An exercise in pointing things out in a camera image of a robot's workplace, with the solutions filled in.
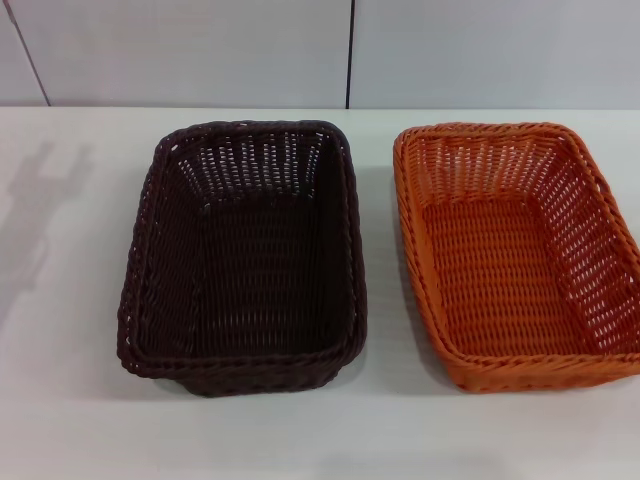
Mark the orange woven basket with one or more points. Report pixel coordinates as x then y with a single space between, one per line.
500 270

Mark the dark brown woven basket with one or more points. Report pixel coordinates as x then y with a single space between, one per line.
260 280

